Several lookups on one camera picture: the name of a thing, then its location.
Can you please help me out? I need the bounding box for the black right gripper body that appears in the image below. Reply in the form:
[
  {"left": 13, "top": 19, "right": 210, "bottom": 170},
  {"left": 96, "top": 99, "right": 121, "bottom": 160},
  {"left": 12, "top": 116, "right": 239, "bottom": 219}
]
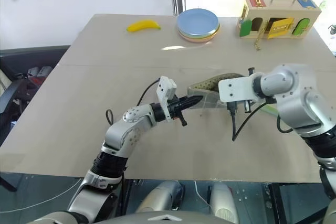
[{"left": 237, "top": 100, "right": 258, "bottom": 114}]

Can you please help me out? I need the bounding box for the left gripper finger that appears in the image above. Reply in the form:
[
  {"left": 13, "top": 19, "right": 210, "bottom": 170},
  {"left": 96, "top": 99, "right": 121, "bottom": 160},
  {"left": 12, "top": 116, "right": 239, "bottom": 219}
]
[
  {"left": 180, "top": 100, "right": 202, "bottom": 110},
  {"left": 178, "top": 95, "right": 204, "bottom": 105}
]

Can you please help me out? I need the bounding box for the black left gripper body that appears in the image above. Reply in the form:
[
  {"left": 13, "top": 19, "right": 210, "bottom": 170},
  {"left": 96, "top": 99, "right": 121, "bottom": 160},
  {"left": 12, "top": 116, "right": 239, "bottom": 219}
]
[{"left": 167, "top": 97, "right": 188, "bottom": 128}]

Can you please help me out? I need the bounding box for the grey checked pouch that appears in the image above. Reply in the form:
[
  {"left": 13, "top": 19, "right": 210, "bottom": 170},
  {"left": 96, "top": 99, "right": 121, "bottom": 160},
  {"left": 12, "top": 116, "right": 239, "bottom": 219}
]
[{"left": 186, "top": 71, "right": 248, "bottom": 111}]

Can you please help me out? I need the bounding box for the pink plate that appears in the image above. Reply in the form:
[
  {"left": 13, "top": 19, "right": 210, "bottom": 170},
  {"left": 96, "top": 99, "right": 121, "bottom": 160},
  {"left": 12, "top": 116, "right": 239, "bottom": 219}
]
[{"left": 178, "top": 33, "right": 218, "bottom": 44}]

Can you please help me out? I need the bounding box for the pale green plate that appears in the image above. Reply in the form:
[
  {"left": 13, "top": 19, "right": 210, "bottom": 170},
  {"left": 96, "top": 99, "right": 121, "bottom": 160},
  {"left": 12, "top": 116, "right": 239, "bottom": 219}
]
[{"left": 177, "top": 27, "right": 221, "bottom": 39}]

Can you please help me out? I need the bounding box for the yellow plate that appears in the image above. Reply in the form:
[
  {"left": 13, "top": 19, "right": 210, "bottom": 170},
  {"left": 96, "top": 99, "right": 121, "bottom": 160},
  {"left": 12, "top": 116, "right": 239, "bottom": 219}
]
[{"left": 206, "top": 27, "right": 221, "bottom": 40}]

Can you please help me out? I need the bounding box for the blue plate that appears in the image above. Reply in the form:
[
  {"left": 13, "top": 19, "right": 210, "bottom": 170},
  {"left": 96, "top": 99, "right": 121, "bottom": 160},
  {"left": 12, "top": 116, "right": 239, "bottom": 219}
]
[{"left": 176, "top": 8, "right": 220, "bottom": 36}]

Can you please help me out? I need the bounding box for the yellow banana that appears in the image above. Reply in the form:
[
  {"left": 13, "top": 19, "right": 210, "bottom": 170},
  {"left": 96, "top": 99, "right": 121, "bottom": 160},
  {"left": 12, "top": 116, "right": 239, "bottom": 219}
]
[{"left": 127, "top": 19, "right": 161, "bottom": 34}]

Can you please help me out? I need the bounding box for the silver left robot leg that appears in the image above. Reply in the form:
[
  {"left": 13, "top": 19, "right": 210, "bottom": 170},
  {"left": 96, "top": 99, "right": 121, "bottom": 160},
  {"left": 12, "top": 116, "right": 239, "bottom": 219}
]
[{"left": 135, "top": 180, "right": 185, "bottom": 221}]

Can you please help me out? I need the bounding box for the silver robot leg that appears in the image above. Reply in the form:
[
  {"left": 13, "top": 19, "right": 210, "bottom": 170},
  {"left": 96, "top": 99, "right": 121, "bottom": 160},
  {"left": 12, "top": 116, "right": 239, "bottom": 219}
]
[
  {"left": 209, "top": 182, "right": 240, "bottom": 224},
  {"left": 135, "top": 180, "right": 185, "bottom": 221}
]

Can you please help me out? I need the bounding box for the silver right robot leg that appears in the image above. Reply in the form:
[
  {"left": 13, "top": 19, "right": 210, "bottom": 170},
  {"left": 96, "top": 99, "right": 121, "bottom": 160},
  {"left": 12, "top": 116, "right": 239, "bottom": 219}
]
[{"left": 209, "top": 182, "right": 240, "bottom": 224}]

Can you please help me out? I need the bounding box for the wooden lock box toy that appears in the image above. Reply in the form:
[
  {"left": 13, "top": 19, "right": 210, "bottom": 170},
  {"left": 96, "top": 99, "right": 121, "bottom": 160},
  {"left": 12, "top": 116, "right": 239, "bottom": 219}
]
[{"left": 237, "top": 0, "right": 322, "bottom": 41}]

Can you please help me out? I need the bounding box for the grey robot torso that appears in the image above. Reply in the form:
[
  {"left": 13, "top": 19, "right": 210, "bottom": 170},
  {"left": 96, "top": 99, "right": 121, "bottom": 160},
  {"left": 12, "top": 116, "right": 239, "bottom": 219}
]
[{"left": 26, "top": 209, "right": 238, "bottom": 224}]

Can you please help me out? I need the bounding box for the white and red clutter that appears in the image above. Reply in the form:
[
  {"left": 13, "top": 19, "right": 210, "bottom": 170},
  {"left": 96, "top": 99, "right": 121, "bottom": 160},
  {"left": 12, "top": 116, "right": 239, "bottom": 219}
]
[{"left": 27, "top": 66, "right": 54, "bottom": 84}]

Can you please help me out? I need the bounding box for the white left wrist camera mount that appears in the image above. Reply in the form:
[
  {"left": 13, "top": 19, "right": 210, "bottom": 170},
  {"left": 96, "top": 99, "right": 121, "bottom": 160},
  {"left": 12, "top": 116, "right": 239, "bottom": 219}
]
[{"left": 156, "top": 76, "right": 177, "bottom": 123}]

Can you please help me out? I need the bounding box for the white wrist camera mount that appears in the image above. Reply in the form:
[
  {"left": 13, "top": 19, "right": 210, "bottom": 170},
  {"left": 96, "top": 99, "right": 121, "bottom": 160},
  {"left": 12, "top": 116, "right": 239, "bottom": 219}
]
[
  {"left": 218, "top": 76, "right": 260, "bottom": 103},
  {"left": 156, "top": 76, "right": 177, "bottom": 123}
]

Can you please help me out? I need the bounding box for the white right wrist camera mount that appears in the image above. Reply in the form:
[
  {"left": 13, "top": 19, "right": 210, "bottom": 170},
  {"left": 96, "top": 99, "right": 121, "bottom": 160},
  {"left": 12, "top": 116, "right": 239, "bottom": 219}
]
[{"left": 218, "top": 76, "right": 260, "bottom": 103}]

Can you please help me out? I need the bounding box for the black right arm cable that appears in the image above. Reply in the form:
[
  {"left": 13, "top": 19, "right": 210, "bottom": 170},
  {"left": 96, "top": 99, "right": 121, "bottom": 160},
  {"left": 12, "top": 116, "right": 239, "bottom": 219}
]
[{"left": 226, "top": 97, "right": 293, "bottom": 142}]

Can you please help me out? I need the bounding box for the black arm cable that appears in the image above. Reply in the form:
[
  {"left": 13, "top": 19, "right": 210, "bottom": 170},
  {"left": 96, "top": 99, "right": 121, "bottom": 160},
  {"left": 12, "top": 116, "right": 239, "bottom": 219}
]
[
  {"left": 226, "top": 97, "right": 293, "bottom": 142},
  {"left": 105, "top": 77, "right": 161, "bottom": 126}
]

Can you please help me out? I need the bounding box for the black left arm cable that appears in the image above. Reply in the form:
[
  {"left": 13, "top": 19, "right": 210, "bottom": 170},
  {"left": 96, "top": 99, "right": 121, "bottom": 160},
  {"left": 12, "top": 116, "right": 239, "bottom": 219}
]
[{"left": 105, "top": 77, "right": 161, "bottom": 126}]

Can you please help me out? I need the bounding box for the brass key chain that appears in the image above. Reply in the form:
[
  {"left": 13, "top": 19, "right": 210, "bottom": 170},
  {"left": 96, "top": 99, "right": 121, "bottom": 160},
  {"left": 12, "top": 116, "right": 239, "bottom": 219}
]
[{"left": 253, "top": 21, "right": 266, "bottom": 51}]

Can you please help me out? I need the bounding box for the white floor cable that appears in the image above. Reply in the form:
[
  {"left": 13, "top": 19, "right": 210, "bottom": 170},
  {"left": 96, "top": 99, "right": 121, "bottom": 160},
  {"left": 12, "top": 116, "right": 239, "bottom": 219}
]
[{"left": 193, "top": 180, "right": 214, "bottom": 208}]

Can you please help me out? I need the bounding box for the thin white floor cord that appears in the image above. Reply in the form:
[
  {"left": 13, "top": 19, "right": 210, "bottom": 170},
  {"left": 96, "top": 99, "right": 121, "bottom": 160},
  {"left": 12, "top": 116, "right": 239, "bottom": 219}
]
[{"left": 14, "top": 176, "right": 85, "bottom": 215}]

